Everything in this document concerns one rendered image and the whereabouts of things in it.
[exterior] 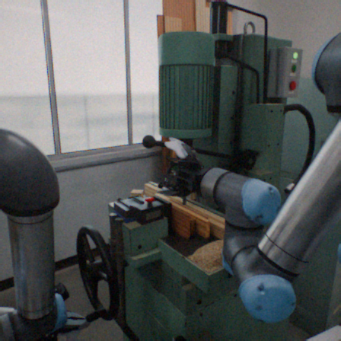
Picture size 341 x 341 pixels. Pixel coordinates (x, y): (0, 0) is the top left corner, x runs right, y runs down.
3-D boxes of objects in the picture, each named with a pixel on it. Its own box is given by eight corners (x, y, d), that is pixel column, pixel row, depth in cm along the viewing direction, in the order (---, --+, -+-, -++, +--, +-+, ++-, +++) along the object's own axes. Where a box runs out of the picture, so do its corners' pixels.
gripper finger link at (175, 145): (160, 127, 75) (174, 154, 70) (179, 131, 79) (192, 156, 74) (155, 136, 77) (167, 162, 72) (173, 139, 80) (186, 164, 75)
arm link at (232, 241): (227, 291, 54) (231, 236, 51) (218, 257, 65) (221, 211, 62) (270, 291, 54) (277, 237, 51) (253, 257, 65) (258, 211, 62)
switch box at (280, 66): (266, 97, 102) (269, 48, 98) (283, 97, 108) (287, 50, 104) (282, 97, 97) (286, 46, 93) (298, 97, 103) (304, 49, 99)
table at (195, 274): (85, 222, 116) (84, 208, 115) (151, 205, 134) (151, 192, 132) (179, 312, 69) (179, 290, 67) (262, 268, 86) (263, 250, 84)
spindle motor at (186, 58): (148, 135, 101) (147, 36, 93) (189, 131, 111) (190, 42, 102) (180, 141, 87) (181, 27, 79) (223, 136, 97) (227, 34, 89)
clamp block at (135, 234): (109, 238, 98) (108, 212, 95) (145, 227, 105) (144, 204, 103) (131, 258, 86) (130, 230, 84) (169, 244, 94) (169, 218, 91)
